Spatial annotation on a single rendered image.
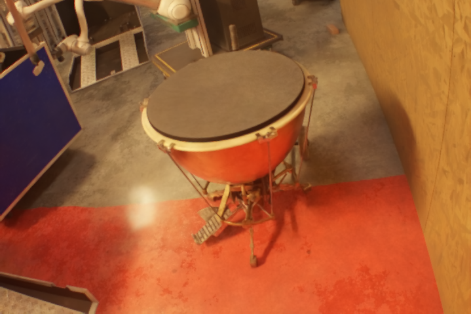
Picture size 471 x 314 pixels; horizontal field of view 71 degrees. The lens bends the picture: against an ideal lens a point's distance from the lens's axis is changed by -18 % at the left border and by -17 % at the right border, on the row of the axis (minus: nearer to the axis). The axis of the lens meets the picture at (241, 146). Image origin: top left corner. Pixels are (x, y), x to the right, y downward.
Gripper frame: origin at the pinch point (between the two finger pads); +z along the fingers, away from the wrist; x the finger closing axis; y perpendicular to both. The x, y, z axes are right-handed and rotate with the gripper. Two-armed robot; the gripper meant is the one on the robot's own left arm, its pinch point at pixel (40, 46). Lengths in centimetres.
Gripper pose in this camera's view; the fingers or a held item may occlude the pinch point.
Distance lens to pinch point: 291.6
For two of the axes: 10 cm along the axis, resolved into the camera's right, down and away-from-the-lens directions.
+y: 8.4, -0.1, -5.5
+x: 4.2, -6.3, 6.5
